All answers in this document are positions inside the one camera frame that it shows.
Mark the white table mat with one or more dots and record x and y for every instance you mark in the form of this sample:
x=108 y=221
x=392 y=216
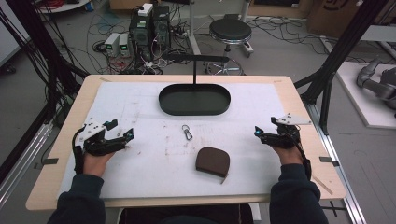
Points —
x=155 y=161

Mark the person's right hand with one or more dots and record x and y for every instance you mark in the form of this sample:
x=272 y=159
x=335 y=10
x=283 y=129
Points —
x=291 y=155

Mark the white table leg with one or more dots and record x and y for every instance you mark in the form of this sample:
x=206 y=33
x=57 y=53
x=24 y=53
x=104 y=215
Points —
x=193 y=28

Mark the person's left hand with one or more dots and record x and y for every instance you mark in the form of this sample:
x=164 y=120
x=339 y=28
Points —
x=96 y=163

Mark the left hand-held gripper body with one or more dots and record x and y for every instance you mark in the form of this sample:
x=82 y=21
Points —
x=93 y=137

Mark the black oval tray with stand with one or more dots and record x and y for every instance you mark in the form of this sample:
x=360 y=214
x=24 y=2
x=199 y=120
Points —
x=194 y=101

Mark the black metal frame post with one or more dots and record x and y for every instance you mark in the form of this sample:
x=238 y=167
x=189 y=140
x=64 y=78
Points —
x=40 y=40
x=339 y=53

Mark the black computer tower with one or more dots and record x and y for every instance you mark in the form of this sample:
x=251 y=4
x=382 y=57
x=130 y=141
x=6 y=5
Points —
x=140 y=35
x=161 y=26

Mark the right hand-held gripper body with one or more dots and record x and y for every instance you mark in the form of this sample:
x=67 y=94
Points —
x=285 y=137

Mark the black round stool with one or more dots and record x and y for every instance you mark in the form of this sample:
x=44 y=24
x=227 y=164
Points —
x=230 y=31

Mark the white platform board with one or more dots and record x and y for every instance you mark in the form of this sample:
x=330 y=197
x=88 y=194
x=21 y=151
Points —
x=358 y=99

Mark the metal carabiner keyring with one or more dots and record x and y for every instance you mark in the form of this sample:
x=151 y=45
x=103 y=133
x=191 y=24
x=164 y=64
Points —
x=187 y=133

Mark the aluminium rail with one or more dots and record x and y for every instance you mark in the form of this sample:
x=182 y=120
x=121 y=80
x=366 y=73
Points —
x=339 y=174
x=21 y=168

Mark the cardboard box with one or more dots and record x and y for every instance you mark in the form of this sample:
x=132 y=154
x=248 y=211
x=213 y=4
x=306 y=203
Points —
x=336 y=15

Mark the white box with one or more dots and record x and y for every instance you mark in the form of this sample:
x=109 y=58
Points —
x=145 y=9

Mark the brown pouch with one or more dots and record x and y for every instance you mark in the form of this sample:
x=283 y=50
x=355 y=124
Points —
x=213 y=161

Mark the grey power supply unit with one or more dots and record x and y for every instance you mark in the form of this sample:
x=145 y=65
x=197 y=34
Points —
x=124 y=44
x=111 y=43

